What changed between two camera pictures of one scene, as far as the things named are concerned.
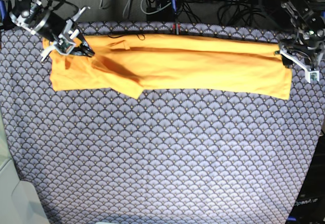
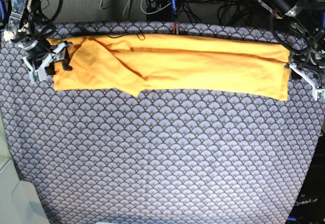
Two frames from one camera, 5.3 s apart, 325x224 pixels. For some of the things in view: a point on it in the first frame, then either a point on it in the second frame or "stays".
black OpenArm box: [309, 208] stays
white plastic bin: [20, 203] stays
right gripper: [66, 41] → [43, 55]
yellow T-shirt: [134, 64] stays
